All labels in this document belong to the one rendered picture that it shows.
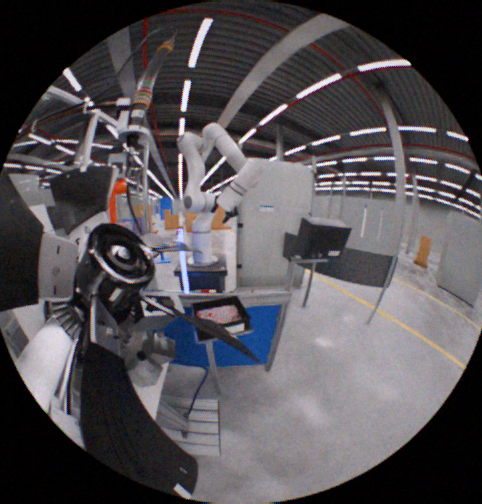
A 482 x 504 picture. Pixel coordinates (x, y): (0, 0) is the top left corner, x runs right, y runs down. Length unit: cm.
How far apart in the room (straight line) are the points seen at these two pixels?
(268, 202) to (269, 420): 236
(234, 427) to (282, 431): 33
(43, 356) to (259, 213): 219
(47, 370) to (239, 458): 115
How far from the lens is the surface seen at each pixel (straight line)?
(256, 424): 130
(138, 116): 38
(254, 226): 212
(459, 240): 598
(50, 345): 32
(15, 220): 26
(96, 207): 35
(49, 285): 27
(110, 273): 20
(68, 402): 28
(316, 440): 139
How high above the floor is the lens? 128
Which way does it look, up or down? 17 degrees down
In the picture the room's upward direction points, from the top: 2 degrees clockwise
